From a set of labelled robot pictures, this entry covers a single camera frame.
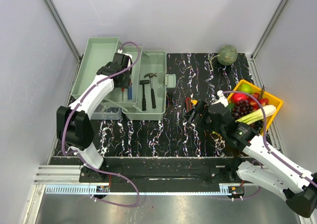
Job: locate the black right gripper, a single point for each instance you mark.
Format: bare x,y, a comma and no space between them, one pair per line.
201,108

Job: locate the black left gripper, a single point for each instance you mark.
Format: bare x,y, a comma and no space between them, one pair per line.
126,84

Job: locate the blue handled screwdriver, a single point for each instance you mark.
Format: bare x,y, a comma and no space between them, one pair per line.
130,92

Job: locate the yellow utility knife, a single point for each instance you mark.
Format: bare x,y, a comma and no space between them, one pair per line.
194,101

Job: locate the black rubber mallet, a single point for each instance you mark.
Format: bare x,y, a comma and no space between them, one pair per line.
143,83

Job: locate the clear and green toolbox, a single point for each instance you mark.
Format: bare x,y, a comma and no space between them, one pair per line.
99,52

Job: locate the steel claw hammer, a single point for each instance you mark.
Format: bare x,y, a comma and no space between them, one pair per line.
150,76

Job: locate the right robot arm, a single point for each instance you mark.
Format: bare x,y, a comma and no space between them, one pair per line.
291,182

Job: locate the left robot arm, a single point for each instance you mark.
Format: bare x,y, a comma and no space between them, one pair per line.
73,123

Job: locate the dark green lime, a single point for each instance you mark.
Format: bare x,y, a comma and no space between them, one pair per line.
231,106

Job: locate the red apple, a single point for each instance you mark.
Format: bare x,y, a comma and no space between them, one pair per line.
238,97

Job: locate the purple grape bunch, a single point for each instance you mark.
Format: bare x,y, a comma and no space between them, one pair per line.
243,108

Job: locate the green celery stalk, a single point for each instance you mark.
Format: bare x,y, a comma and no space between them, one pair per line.
269,110

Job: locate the small red apples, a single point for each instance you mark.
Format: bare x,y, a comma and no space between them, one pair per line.
262,101

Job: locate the dark blue grape bunch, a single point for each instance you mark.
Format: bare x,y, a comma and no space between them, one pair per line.
258,125

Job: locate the green netted melon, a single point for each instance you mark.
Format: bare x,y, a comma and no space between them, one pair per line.
226,56

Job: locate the yellow plastic bin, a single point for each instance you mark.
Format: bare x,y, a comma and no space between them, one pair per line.
273,100

